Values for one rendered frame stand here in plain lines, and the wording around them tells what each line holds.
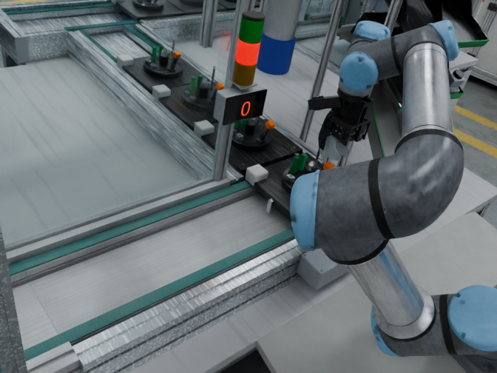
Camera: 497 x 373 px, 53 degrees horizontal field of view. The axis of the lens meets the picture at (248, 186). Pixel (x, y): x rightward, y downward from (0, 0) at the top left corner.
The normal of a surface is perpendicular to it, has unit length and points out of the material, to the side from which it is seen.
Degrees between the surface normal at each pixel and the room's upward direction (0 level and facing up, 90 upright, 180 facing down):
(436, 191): 56
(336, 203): 61
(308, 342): 0
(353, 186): 47
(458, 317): 39
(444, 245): 0
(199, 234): 0
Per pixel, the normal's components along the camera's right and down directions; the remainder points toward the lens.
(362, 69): -0.31, 0.54
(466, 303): -0.38, -0.45
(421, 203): 0.15, 0.21
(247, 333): 0.16, -0.78
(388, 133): 0.45, -0.13
